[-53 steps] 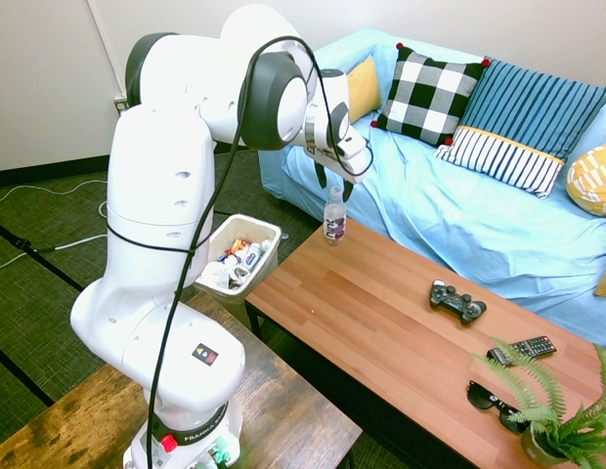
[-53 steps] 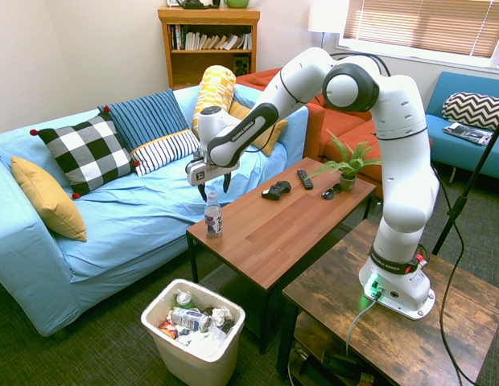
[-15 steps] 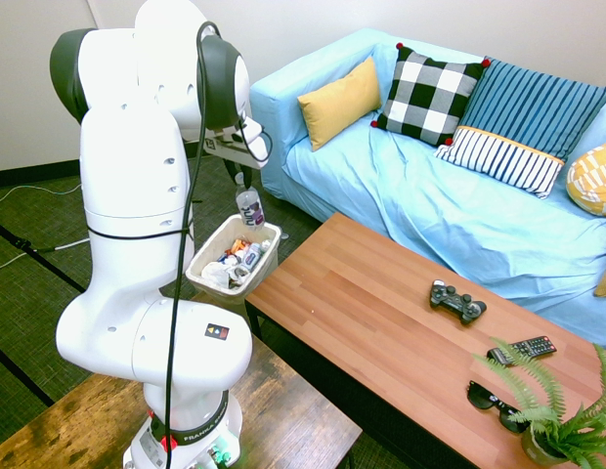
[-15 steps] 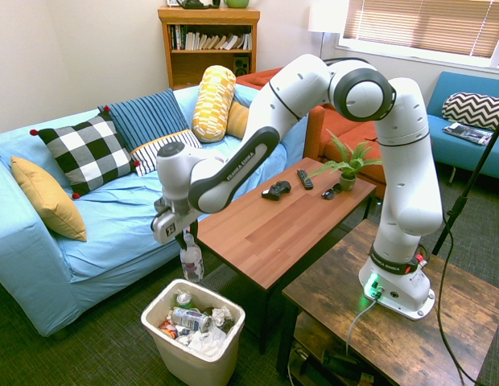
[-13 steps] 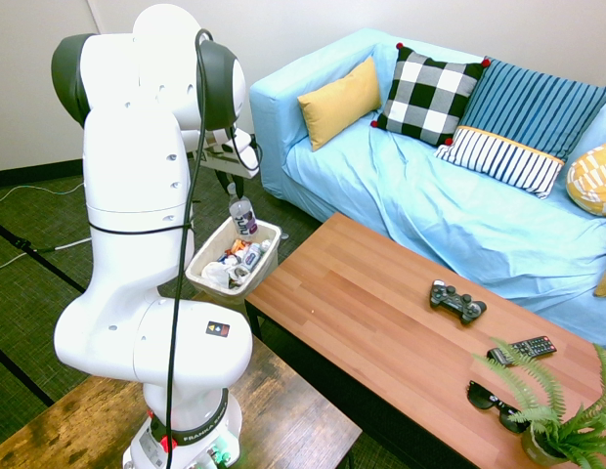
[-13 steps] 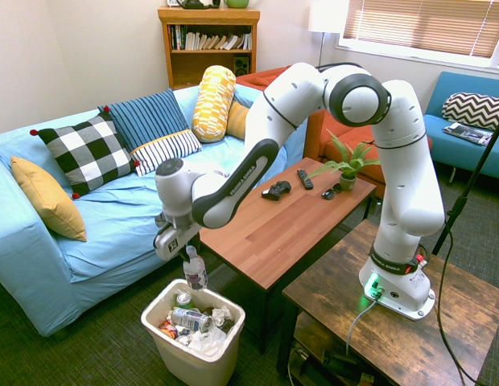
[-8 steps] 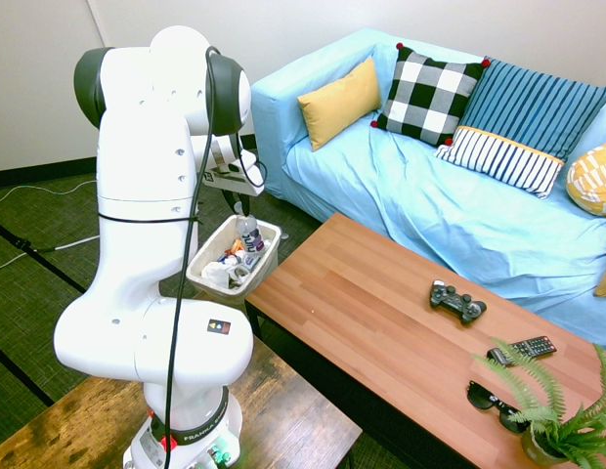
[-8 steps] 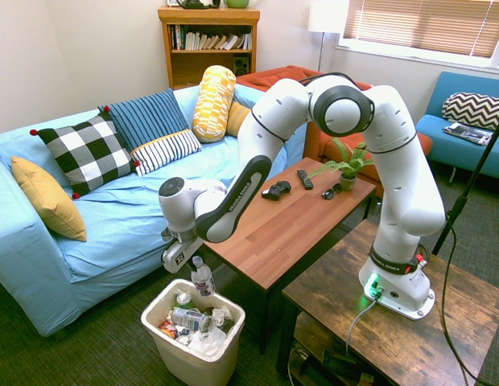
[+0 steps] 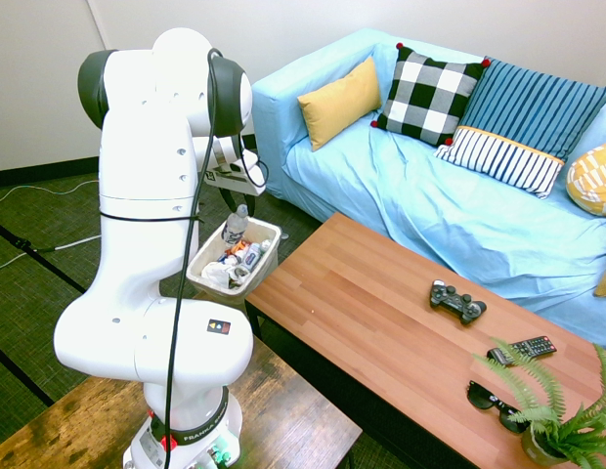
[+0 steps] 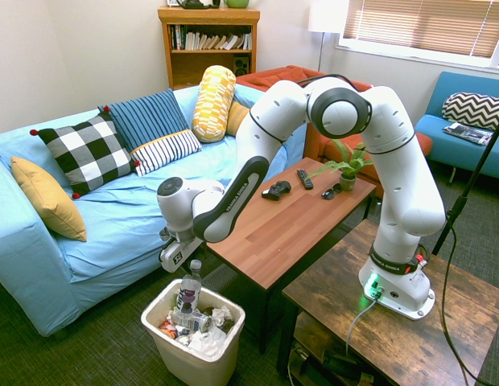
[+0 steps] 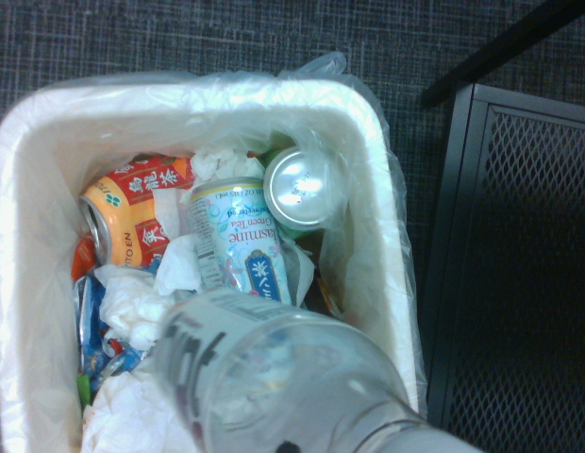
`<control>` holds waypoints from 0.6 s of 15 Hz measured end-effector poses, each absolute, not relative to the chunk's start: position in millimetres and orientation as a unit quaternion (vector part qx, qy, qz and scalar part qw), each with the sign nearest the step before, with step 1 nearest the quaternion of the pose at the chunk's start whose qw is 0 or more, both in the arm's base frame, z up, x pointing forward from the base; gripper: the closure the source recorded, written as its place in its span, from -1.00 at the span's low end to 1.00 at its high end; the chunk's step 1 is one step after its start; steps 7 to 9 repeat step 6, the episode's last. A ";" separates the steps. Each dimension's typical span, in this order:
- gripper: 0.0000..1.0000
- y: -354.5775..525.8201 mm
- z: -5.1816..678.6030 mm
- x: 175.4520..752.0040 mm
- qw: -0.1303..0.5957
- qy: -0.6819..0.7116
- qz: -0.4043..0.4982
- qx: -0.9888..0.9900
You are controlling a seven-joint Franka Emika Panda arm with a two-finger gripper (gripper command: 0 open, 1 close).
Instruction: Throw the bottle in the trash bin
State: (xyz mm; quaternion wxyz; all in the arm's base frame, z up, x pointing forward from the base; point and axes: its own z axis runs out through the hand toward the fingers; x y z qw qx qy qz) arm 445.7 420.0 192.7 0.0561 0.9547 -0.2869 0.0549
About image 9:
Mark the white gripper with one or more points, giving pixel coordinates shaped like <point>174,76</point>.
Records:
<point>234,183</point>

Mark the clear plastic bottle purple label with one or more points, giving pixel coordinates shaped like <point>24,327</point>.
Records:
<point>233,227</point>

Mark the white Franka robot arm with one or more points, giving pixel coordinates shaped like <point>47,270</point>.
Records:
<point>137,195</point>

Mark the white trash bin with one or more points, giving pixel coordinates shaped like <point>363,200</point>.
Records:
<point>259,222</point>

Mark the small bottle blue label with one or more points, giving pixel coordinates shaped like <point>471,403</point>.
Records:
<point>251,255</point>

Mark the orange snack wrapper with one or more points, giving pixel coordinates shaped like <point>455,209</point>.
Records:
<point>238,246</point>

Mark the crumpled white paper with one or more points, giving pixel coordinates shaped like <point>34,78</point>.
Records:
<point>215,273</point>

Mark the plain yellow cushion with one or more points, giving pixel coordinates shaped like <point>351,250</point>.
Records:
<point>339,105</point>

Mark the wooden coffee table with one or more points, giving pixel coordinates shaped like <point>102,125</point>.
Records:
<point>371,303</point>

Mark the black white checkered cushion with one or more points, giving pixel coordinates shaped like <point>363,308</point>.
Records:
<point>425,98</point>

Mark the sofa with light blue cover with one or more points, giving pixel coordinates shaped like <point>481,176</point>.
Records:
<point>454,220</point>

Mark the dark wooden robot table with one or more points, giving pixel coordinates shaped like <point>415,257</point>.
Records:
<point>283,415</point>

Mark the black game controller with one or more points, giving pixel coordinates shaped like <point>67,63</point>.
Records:
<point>454,300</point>

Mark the white navy striped cushion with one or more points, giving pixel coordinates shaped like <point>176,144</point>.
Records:
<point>498,158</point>

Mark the blue striped cushion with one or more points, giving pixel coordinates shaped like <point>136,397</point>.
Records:
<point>528,107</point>

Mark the black sunglasses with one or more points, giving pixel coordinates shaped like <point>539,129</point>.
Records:
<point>481,396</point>

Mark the black remote control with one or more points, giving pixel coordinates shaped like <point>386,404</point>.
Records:
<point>530,347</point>

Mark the yellow white patterned cushion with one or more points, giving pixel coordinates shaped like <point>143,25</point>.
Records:
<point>593,181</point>

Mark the grey plant pot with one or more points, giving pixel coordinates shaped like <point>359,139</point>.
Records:
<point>535,447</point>

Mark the green fern plant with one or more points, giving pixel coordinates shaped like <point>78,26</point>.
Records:
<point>557,425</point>

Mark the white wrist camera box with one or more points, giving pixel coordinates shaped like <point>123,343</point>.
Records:
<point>249,166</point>

